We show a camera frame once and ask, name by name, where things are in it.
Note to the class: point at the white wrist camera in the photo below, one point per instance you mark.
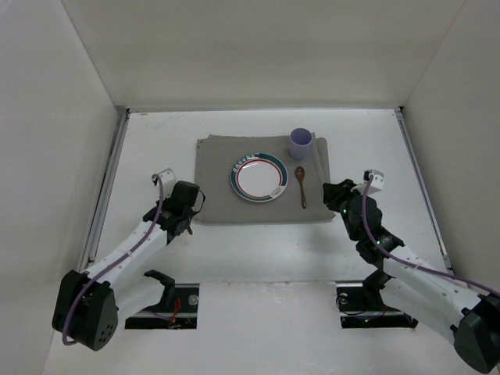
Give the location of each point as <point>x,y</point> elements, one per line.
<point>165,179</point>
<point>373,181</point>

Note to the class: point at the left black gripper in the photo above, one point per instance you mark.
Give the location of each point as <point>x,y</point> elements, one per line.
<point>187,194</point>

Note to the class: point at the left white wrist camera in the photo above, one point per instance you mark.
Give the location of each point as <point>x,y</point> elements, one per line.
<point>165,179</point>

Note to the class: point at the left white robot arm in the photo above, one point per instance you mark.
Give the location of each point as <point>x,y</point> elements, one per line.
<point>92,304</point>

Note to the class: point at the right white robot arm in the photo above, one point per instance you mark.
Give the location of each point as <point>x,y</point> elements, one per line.
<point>463,312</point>

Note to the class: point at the left aluminium rail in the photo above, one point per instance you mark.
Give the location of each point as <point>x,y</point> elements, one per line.
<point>95,232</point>

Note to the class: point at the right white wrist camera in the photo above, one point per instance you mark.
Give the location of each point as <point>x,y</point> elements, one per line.
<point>373,181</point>

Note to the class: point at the grey cloth placemat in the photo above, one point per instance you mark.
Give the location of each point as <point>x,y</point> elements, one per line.
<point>215,157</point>

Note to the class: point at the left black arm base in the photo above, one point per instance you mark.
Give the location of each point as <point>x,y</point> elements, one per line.
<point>177,308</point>

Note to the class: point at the aluminium rail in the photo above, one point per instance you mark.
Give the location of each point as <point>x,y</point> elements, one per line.
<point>430,211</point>
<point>95,232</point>

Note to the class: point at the brown wooden spoon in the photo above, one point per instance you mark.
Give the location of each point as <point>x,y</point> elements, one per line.
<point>300,176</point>

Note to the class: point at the right aluminium rail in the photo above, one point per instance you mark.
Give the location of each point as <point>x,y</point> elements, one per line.
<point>430,211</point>

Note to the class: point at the white plate green rim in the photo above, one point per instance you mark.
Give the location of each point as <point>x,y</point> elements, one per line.
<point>259,177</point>

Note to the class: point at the lilac plastic cup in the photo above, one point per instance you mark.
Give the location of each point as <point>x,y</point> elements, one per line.
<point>300,141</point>

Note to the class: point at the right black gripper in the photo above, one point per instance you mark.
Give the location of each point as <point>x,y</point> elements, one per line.
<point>336,193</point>

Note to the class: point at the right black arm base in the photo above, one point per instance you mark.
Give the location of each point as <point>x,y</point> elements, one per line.
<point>361,306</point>

